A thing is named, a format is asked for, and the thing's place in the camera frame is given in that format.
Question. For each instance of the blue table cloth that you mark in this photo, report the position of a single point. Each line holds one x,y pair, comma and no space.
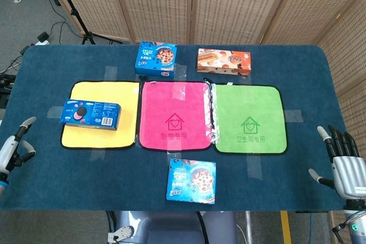
303,64

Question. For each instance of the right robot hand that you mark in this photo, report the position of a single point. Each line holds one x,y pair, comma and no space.
347,167

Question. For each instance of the orange biscuit box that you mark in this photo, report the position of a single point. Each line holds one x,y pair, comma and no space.
223,60

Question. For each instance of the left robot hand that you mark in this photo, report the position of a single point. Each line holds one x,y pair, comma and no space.
11,148

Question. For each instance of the blue chocolate chip cookie box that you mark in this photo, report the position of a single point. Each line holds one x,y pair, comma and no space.
156,59

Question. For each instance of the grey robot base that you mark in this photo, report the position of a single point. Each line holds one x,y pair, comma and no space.
171,228

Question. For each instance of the yellow cloth mat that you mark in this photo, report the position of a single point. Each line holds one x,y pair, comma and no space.
125,112

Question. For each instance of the green cloth mat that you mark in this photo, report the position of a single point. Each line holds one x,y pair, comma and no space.
249,118

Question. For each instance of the white power strip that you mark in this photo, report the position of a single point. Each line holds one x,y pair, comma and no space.
41,40

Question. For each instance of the black tripod stand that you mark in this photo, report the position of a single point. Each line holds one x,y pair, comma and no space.
77,12

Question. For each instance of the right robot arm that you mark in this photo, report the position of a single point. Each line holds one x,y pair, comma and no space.
354,221

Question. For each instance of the pink cloth mat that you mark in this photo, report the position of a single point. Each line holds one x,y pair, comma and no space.
175,115

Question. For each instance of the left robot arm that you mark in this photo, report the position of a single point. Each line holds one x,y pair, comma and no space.
2,184

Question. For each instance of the blue Oreo box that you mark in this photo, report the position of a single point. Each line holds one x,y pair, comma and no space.
91,114

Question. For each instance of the light blue cookie box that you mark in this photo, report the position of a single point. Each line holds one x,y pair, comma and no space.
191,180

